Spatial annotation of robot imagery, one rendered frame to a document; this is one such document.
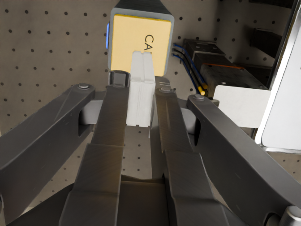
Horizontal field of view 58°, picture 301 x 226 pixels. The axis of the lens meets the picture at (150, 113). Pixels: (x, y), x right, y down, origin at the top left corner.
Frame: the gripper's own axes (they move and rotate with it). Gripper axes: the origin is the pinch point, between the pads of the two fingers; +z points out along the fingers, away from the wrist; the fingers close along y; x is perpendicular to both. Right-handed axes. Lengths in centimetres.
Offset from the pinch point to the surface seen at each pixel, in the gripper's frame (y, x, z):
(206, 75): 12.5, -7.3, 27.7
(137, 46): -0.3, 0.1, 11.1
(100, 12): -10, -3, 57
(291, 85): 28.0, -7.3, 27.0
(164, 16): 2.2, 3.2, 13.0
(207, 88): 12.5, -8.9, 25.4
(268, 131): 26.8, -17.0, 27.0
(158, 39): 1.8, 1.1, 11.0
